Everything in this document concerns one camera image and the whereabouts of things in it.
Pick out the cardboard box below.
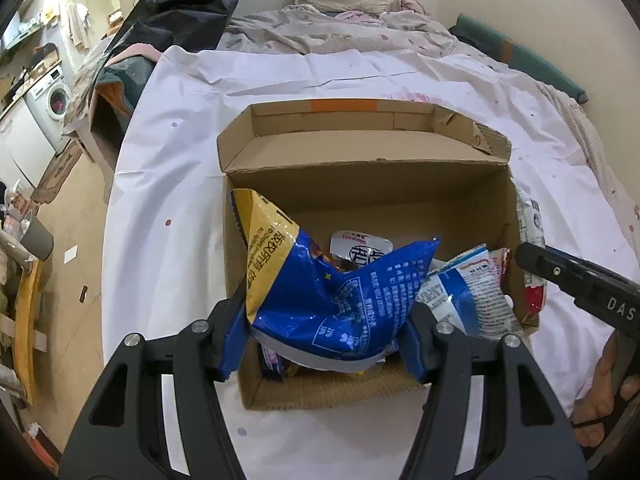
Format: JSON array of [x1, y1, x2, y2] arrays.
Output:
[[216, 98, 541, 411]]

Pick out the yellow wooden chair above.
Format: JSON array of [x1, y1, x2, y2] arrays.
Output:
[[12, 255, 46, 406]]

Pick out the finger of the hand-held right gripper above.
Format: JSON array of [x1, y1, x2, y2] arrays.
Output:
[[514, 241, 583, 303]]

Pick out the white black-print snack packet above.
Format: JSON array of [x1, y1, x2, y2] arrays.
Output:
[[330, 230, 396, 271]]

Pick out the light blue snack packet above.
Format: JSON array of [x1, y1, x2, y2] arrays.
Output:
[[415, 243, 526, 338]]

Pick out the white cabinet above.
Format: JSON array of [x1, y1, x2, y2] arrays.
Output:
[[0, 105, 56, 188]]

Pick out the brown floor rug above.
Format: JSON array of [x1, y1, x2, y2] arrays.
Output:
[[31, 140, 83, 203]]

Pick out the teal cushion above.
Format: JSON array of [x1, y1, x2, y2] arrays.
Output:
[[450, 14, 587, 106]]

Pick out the grey bin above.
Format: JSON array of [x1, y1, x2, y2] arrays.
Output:
[[20, 210, 55, 261]]

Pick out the blue yellow chip bag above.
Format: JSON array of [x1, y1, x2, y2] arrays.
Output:
[[230, 187, 441, 373]]

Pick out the purple snack packet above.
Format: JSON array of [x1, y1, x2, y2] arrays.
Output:
[[260, 345, 287, 382]]

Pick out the white washing machine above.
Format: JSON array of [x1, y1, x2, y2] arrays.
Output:
[[25, 65, 75, 156]]

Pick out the black plastic bag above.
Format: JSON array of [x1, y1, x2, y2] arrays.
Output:
[[112, 0, 240, 68]]

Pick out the person's right hand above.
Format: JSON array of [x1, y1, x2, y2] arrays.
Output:
[[572, 332, 640, 448]]

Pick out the clear red-ended snack packet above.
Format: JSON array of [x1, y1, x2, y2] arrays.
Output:
[[515, 187, 548, 316]]

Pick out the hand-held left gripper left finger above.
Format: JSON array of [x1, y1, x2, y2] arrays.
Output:
[[57, 297, 248, 480]]

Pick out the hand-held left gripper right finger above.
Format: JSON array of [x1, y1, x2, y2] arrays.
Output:
[[397, 302, 588, 480]]

